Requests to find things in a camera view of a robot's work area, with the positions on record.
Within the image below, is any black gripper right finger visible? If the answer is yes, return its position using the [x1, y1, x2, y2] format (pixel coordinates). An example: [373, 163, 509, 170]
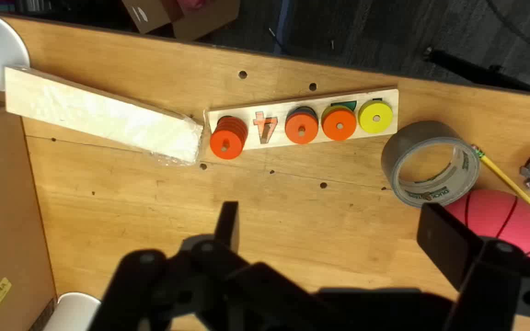
[415, 202, 485, 290]

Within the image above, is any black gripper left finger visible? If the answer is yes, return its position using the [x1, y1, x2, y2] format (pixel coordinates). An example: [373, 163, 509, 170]
[213, 200, 240, 253]

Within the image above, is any pink basketball-pattern ball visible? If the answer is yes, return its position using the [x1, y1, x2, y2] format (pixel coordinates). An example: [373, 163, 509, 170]
[445, 187, 530, 264]

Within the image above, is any yellow pencil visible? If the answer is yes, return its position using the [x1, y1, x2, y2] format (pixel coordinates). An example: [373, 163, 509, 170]
[469, 143, 530, 231]

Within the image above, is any wooden peg board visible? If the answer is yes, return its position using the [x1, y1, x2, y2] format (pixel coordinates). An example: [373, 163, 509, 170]
[204, 86, 401, 165]

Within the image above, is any pale wooden block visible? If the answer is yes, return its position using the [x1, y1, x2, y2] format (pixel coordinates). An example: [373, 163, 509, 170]
[1, 64, 205, 165]

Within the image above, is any blue floor tape strip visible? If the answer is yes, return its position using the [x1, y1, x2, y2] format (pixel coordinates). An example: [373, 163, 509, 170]
[274, 0, 296, 40]

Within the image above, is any brown cardboard piece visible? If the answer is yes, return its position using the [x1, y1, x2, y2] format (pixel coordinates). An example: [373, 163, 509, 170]
[119, 0, 242, 42]

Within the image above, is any large cardboard box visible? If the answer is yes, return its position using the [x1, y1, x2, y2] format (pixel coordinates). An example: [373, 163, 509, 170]
[0, 99, 58, 331]

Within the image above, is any grey duct tape roll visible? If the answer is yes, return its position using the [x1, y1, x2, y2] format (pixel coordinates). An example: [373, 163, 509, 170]
[378, 119, 481, 209]

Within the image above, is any red-orange ring stack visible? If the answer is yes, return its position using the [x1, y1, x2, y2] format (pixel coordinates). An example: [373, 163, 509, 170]
[207, 113, 250, 161]

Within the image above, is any orange ring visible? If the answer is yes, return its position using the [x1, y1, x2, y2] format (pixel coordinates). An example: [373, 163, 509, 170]
[320, 101, 358, 143]
[283, 104, 320, 146]

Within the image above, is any yellow ring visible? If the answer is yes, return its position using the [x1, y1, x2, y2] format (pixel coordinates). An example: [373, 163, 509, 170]
[356, 97, 395, 135]

